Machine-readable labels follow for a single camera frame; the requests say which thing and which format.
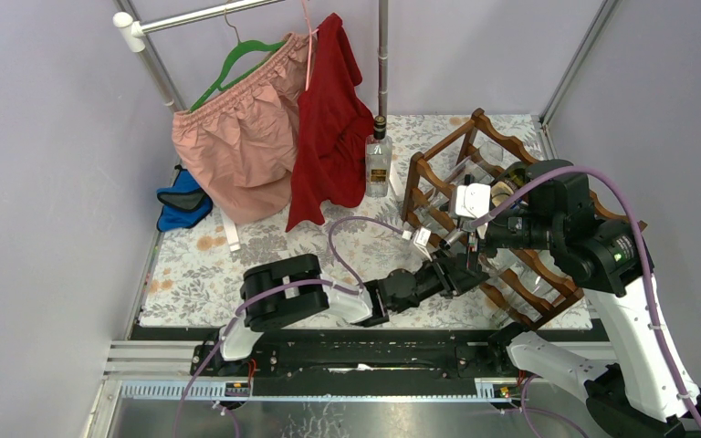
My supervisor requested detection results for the white fabric strip by rack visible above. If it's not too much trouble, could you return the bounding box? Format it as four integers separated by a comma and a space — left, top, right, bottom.
388, 162, 404, 201

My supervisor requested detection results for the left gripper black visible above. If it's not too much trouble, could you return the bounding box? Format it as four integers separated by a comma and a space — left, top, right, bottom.
391, 245, 475, 313

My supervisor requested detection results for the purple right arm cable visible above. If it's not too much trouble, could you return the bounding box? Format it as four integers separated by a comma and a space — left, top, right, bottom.
471, 165, 701, 438

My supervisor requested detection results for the red garment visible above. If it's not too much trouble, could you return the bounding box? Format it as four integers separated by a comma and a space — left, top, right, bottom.
286, 13, 373, 232

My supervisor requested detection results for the clear bottle black gold cap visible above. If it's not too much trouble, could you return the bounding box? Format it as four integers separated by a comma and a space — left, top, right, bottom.
365, 116, 392, 198

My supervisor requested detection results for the clear glass flask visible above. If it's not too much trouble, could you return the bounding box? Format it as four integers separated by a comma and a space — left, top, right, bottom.
445, 142, 504, 186

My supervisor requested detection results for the green clothes hanger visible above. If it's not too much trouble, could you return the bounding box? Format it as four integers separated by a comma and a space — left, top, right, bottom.
188, 5, 288, 114

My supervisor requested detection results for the dark green wine bottle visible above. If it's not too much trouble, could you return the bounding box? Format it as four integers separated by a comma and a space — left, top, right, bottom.
490, 162, 528, 208

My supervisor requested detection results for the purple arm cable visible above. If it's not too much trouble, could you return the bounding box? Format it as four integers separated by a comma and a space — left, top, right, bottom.
471, 165, 701, 438
172, 216, 409, 438

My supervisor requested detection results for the blue black bag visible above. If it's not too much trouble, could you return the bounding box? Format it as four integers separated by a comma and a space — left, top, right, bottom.
156, 165, 213, 233

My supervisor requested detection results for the floral table mat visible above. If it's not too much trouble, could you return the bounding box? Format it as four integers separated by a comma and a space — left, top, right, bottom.
139, 113, 593, 330

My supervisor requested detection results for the pink clothes hanger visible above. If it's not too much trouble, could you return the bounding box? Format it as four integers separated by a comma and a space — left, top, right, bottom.
300, 0, 318, 91

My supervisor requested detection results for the clear glass wine bottle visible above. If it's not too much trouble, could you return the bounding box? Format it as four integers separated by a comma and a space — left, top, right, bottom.
523, 249, 569, 285

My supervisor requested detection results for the wooden wine rack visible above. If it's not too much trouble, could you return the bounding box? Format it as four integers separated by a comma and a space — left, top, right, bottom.
390, 115, 597, 330

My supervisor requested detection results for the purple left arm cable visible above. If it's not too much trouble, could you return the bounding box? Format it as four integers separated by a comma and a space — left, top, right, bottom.
172, 216, 409, 438

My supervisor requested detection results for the small clear bottle bluish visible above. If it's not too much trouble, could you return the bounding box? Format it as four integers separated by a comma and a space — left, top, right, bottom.
483, 247, 563, 328

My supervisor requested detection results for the pink skirt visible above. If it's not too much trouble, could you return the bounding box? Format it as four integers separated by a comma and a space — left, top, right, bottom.
172, 33, 308, 224

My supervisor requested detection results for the clear square liquor bottle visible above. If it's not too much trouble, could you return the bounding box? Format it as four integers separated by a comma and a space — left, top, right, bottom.
438, 228, 486, 269

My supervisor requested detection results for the metal clothes rail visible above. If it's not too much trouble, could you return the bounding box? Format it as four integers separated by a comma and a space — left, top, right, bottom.
111, 1, 304, 112

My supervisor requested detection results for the vertical metal pole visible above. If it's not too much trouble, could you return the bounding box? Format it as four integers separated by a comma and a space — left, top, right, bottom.
377, 0, 389, 117

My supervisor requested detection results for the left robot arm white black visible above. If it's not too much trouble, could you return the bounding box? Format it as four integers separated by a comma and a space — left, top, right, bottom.
211, 251, 489, 375

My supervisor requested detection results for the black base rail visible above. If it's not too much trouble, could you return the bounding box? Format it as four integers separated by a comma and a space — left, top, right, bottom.
132, 326, 606, 399

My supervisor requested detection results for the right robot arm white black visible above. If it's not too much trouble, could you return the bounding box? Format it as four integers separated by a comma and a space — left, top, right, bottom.
473, 160, 701, 437

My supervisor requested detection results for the small clear glass bottle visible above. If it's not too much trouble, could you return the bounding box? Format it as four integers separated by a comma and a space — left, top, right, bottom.
413, 188, 455, 231

